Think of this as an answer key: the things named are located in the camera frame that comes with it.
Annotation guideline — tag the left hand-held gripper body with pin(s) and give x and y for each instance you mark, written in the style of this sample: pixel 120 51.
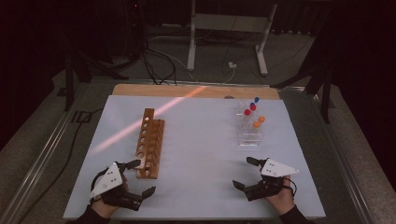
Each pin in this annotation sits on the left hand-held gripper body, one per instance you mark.
pixel 107 182

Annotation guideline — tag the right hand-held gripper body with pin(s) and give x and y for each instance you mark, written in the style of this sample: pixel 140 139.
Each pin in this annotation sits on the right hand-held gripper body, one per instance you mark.
pixel 277 169

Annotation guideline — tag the clear plastic test tube rack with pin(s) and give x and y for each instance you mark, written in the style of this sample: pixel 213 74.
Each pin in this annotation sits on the clear plastic test tube rack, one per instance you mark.
pixel 249 137

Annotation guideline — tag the wooden test tube rack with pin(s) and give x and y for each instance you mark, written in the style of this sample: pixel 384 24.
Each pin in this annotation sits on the wooden test tube rack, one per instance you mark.
pixel 154 140

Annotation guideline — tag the red capped test tube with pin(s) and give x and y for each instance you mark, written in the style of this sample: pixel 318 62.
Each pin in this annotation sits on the red capped test tube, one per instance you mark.
pixel 253 107
pixel 247 112

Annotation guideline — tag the person's left hand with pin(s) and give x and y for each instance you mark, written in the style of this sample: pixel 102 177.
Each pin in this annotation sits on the person's left hand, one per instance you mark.
pixel 104 210

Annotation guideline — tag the person's right hand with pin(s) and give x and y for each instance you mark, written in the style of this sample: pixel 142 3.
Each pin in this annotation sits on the person's right hand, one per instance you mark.
pixel 285 202

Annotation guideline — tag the white table board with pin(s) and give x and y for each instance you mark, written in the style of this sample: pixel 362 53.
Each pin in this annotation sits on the white table board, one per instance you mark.
pixel 199 155

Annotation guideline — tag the blue capped test tube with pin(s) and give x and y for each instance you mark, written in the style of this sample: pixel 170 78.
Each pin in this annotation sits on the blue capped test tube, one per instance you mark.
pixel 257 100

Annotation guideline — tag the black metal stand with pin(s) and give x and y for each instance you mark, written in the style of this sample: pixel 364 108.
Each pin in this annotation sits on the black metal stand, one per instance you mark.
pixel 325 93
pixel 69 84

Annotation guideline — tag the white power plug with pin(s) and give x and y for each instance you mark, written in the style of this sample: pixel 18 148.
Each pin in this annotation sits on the white power plug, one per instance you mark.
pixel 232 65

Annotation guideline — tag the white metal stand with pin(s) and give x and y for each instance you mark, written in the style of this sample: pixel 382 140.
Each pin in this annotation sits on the white metal stand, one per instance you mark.
pixel 229 23

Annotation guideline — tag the aluminium frame rail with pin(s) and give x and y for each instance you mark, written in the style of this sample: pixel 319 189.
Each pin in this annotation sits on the aluminium frame rail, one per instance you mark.
pixel 342 161
pixel 40 161

